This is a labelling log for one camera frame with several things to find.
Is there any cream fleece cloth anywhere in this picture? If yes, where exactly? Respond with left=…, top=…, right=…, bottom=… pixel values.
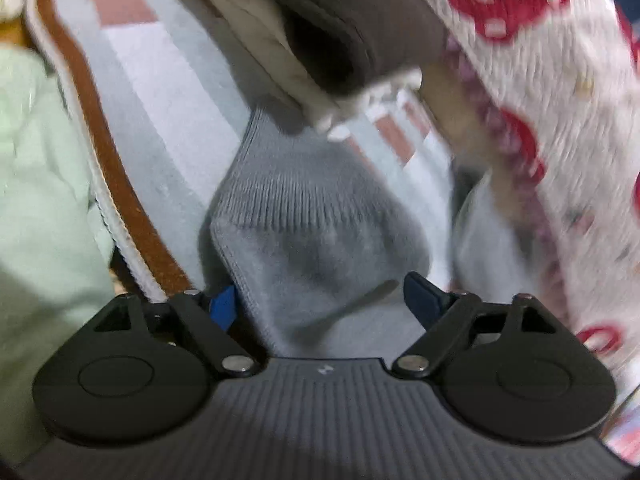
left=150, top=0, right=426, bottom=141

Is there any dark brown garment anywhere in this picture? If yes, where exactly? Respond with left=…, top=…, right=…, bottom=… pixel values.
left=227, top=0, right=451, bottom=96

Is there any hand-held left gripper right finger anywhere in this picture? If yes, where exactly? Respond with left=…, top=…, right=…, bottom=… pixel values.
left=391, top=271, right=558, bottom=380

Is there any grey knit sweater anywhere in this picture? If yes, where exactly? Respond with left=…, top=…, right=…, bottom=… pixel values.
left=207, top=107, right=436, bottom=359

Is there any light green cloth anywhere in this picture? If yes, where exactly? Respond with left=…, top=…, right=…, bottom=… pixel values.
left=0, top=45, right=120, bottom=463

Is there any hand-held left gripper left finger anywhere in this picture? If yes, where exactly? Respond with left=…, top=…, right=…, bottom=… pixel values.
left=92, top=285, right=261, bottom=379

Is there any white quilted blanket red print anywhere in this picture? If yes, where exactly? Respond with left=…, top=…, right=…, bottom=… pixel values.
left=390, top=0, right=640, bottom=461

